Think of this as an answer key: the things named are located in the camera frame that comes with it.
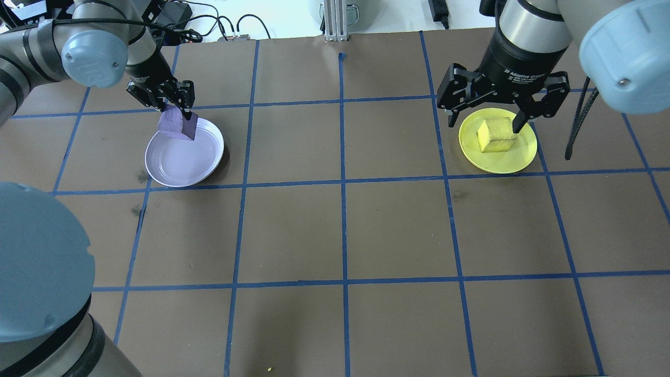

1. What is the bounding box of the aluminium profile post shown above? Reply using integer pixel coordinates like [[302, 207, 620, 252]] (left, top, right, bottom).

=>
[[323, 0, 350, 42]]

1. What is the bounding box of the plain black electronics box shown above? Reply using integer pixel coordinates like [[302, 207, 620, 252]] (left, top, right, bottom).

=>
[[155, 0, 194, 28]]

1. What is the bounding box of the black power adapter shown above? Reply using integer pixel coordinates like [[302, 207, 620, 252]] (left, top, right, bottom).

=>
[[428, 0, 451, 30]]

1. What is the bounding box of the yellow foam block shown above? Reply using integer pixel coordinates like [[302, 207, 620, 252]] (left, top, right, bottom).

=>
[[476, 117, 518, 154]]

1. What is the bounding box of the black box with white label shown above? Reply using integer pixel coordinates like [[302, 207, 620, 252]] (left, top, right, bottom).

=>
[[0, 0, 50, 23]]

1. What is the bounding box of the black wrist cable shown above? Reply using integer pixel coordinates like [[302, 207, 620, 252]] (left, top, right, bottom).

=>
[[564, 76, 598, 161]]

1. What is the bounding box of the yellow plate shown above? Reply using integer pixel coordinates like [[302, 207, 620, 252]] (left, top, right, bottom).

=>
[[459, 107, 539, 174]]

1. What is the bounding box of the purple foam block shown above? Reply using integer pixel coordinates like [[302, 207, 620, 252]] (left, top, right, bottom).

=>
[[158, 105, 199, 141]]

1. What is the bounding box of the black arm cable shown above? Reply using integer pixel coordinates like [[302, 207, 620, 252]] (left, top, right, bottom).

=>
[[50, 18, 205, 46]]

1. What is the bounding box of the purple plate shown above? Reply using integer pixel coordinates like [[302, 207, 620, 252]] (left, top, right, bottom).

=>
[[144, 116, 225, 188]]

